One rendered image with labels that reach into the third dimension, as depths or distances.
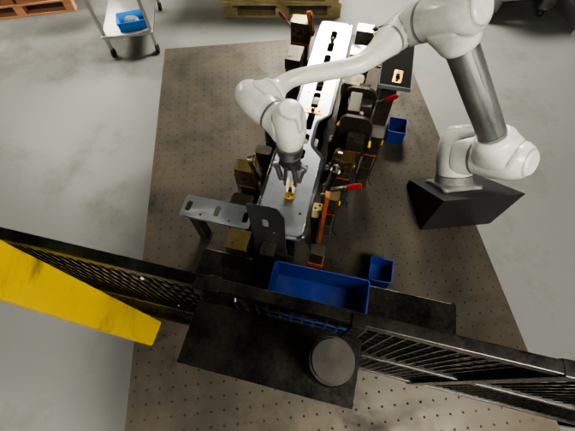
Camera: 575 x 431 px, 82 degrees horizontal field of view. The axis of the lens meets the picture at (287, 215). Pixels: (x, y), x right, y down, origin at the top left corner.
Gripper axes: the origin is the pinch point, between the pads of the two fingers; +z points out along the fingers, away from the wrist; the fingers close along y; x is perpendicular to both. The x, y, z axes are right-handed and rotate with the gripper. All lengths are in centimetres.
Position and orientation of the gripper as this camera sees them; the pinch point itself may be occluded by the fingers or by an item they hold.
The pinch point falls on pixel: (290, 185)
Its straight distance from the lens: 131.6
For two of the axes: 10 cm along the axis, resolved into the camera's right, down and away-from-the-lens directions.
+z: 0.2, 4.6, 8.9
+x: -2.3, 8.6, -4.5
